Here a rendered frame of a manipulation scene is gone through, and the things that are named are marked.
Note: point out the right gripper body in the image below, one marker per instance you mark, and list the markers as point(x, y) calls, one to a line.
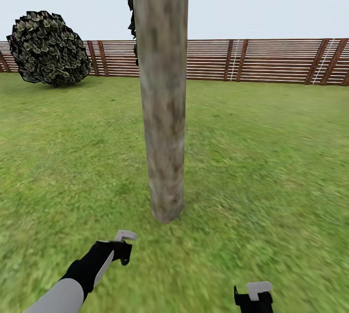
point(248, 306)

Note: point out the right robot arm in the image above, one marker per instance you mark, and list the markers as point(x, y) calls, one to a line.
point(258, 299)

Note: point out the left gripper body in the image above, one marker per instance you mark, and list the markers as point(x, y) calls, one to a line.
point(124, 250)

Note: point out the bush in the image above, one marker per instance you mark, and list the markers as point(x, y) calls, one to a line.
point(47, 51)

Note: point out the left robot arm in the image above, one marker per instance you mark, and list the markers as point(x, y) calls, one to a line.
point(69, 293)

